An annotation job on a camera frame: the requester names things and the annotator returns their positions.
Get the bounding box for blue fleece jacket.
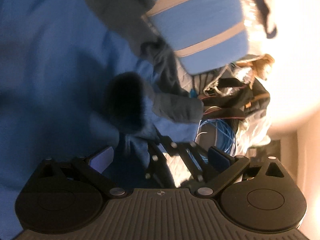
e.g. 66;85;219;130
1;0;202;239

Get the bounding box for folded navy white clothes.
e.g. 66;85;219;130
254;0;277;39

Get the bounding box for black bag red trim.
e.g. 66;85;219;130
199;77;270;126

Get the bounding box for striped canvas tote bag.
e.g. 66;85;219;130
190;63;241;98

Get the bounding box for brown teddy bear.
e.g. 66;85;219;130
235;54;275;81

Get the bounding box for right blue striped pillow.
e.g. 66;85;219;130
146;0;249;75

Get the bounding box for blue coiled cable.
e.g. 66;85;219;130
186;118;237;170

